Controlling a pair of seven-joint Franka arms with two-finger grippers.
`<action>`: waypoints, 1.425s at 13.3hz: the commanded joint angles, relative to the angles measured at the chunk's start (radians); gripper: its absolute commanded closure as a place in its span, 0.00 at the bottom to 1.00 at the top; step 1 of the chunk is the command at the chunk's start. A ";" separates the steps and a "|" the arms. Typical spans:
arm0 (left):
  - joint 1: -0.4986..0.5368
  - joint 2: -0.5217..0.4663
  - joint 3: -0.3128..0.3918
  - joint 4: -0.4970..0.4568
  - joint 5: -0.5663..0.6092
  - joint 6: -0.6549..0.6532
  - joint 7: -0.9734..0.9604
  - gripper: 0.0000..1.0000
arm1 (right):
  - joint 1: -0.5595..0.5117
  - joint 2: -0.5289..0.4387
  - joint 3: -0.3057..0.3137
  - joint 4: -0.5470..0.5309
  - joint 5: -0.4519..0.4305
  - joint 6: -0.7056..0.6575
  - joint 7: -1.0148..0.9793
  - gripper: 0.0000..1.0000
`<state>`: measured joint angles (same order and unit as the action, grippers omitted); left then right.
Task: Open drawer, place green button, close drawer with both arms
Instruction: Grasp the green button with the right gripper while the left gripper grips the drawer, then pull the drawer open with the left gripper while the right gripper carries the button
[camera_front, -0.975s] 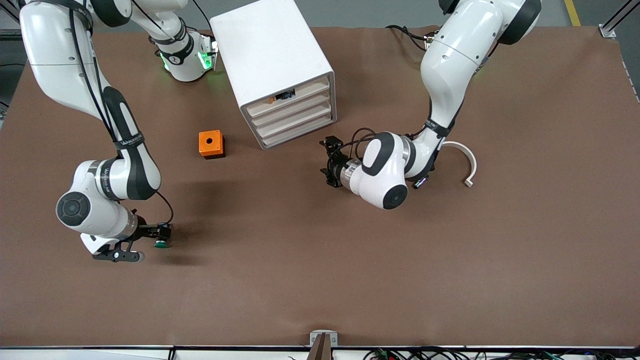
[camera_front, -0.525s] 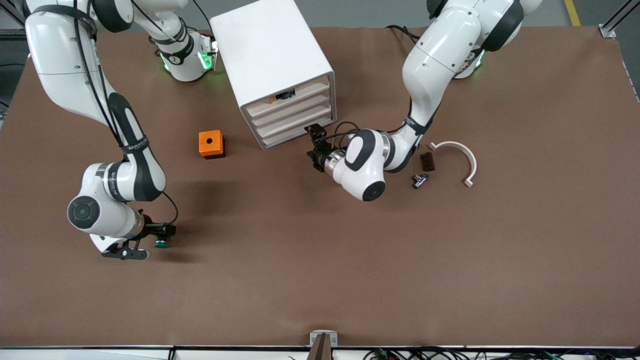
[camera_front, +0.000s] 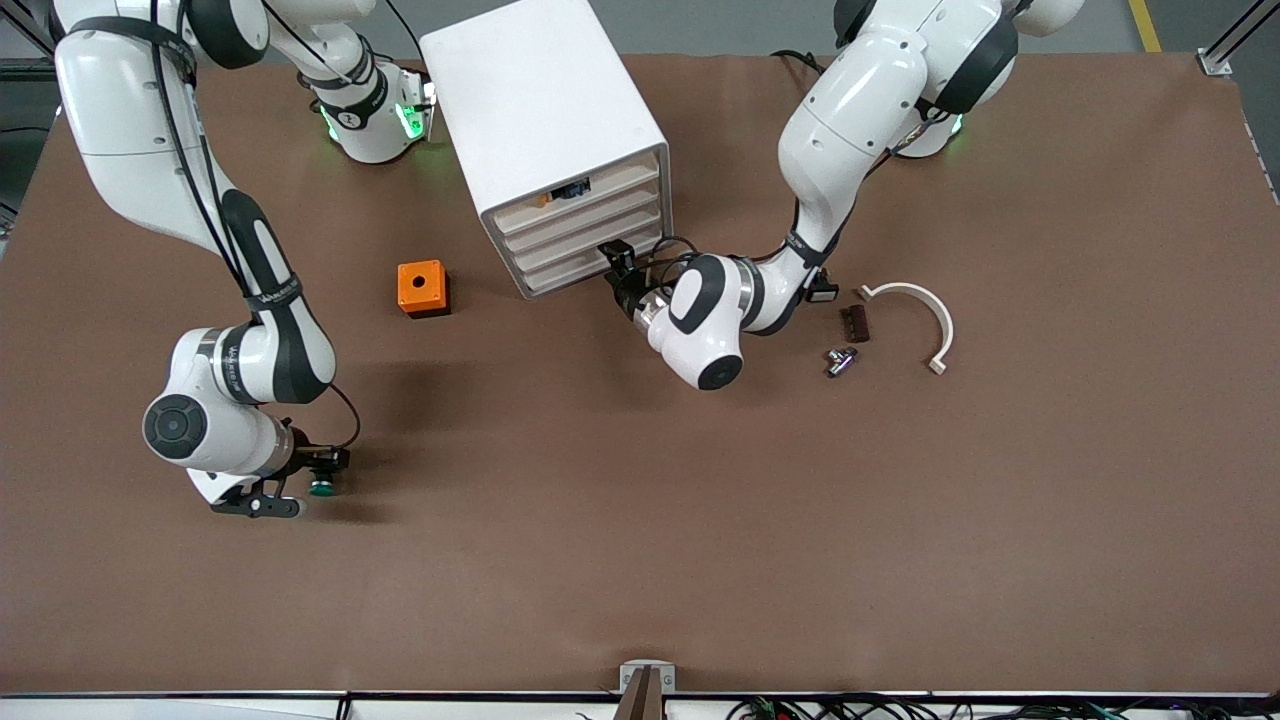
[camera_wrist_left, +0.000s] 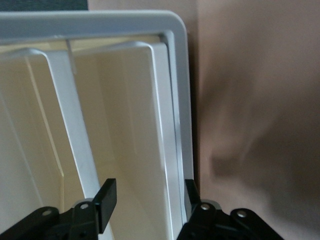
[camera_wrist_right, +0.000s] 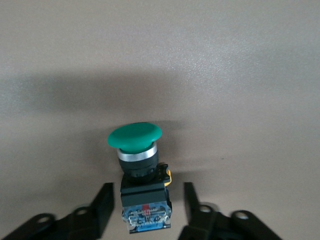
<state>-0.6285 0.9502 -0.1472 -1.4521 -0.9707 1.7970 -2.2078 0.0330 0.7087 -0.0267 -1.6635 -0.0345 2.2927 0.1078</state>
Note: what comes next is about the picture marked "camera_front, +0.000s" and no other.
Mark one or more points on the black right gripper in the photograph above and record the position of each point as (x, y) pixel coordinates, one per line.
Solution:
(313, 463)

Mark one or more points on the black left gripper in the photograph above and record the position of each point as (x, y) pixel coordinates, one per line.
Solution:
(632, 293)

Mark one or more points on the green push button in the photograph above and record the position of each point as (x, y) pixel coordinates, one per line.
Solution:
(322, 489)

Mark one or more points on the white plastic drawer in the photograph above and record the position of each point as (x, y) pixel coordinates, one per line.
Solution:
(600, 208)
(570, 272)
(580, 240)
(620, 185)

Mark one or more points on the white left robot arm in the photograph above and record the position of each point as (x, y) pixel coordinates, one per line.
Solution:
(850, 130)

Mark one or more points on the white drawer cabinet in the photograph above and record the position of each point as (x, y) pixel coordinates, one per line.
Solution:
(540, 100)

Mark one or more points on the small black blue component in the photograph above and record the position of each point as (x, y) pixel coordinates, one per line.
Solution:
(572, 189)

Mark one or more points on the small silver purple connector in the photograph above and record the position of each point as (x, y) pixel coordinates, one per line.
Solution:
(838, 364)

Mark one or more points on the brown terminal block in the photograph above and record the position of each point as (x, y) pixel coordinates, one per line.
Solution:
(858, 324)

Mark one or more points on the orange button enclosure box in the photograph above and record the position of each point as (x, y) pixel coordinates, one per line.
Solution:
(420, 270)

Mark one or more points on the black switch with white face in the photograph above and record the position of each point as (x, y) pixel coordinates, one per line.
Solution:
(825, 293)

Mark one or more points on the white curved plastic bracket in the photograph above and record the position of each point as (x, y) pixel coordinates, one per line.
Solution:
(905, 289)

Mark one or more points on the grey metal mounting bracket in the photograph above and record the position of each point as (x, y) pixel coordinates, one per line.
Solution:
(630, 678)

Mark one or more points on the aluminium frame profile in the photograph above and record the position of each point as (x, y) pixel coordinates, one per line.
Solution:
(1214, 63)

